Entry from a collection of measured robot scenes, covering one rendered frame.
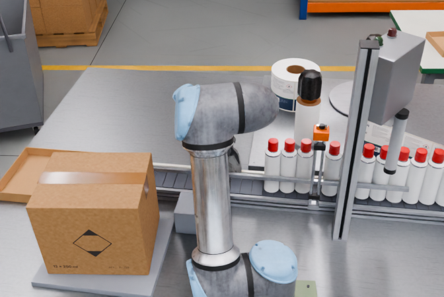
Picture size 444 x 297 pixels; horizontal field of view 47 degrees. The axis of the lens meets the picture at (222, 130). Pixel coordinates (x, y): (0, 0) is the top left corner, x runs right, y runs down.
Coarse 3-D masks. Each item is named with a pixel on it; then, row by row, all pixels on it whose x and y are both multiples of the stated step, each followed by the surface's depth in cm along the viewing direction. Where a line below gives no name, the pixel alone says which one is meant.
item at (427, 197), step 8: (440, 152) 155; (432, 160) 158; (440, 160) 156; (432, 168) 157; (440, 168) 156; (432, 176) 158; (440, 176) 158; (424, 184) 162; (432, 184) 160; (424, 192) 163; (432, 192) 162; (424, 200) 165; (432, 200) 164
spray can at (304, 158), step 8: (304, 144) 160; (304, 152) 162; (312, 152) 163; (304, 160) 163; (312, 160) 164; (296, 168) 168; (304, 168) 165; (296, 176) 169; (304, 176) 166; (296, 184) 170; (304, 184) 168; (304, 192) 171
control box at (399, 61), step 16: (400, 32) 134; (384, 48) 127; (400, 48) 127; (416, 48) 128; (384, 64) 123; (400, 64) 125; (416, 64) 133; (384, 80) 125; (400, 80) 129; (416, 80) 138; (384, 96) 127; (400, 96) 134; (384, 112) 130
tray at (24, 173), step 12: (24, 156) 198; (36, 156) 199; (48, 156) 199; (12, 168) 189; (24, 168) 193; (36, 168) 193; (0, 180) 182; (12, 180) 188; (24, 180) 188; (36, 180) 187; (0, 192) 177; (12, 192) 182; (24, 192) 182
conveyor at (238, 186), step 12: (156, 180) 179; (168, 180) 179; (180, 180) 178; (240, 180) 178; (240, 192) 173; (252, 192) 173; (264, 192) 172; (360, 204) 167; (372, 204) 167; (384, 204) 166; (396, 204) 166; (420, 204) 166
